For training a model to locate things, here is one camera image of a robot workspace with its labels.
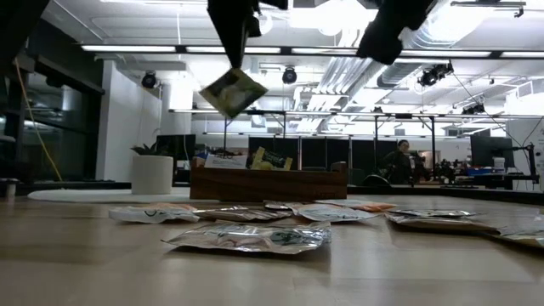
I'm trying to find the black monitor on arm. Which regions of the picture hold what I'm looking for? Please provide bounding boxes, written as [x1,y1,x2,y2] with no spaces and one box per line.
[469,134,516,169]

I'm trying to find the person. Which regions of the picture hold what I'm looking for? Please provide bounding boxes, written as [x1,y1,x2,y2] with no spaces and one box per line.
[380,139,422,186]

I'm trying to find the brown wooden compartment tray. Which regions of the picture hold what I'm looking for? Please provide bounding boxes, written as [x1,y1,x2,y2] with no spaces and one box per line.
[190,157,349,203]

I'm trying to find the silver green front packet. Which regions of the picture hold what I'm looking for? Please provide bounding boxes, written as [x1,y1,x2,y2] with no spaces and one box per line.
[161,220,332,256]

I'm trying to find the white plant pot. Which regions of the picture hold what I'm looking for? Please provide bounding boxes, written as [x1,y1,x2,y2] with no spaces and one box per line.
[130,155,174,196]

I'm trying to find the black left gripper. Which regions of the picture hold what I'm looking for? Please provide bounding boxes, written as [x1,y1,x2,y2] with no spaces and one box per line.
[207,0,290,70]

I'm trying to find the white cup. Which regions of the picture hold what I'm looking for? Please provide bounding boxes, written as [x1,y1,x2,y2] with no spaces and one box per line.
[0,178,21,201]

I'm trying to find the black metal rack frame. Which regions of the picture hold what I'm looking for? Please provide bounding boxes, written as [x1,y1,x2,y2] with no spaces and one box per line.
[220,108,439,171]

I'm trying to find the small green succulent plant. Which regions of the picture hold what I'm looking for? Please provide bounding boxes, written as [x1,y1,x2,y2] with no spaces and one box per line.
[130,142,166,157]

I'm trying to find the black ceiling camera cluster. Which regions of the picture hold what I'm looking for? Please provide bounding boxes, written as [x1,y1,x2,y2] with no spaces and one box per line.
[417,61,455,88]

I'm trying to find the white ring lamp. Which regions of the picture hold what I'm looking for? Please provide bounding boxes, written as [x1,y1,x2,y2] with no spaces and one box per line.
[259,11,275,36]

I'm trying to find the black round spotlight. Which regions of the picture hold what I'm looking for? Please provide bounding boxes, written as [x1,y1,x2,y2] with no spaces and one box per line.
[140,71,158,90]
[281,65,298,85]

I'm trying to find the black desk monitor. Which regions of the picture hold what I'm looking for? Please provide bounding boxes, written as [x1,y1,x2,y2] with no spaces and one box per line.
[156,133,197,162]

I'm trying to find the long light bar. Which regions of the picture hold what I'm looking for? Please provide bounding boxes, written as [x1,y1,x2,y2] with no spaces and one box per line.
[80,44,544,60]

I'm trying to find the white round mat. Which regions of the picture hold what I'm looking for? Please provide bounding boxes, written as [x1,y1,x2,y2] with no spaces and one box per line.
[27,188,192,204]

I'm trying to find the black office chair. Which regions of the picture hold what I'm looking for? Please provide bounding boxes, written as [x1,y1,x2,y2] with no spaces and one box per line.
[360,173,394,188]

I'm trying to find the yellow cable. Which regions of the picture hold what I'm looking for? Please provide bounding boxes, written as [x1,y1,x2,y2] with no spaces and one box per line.
[14,59,64,183]

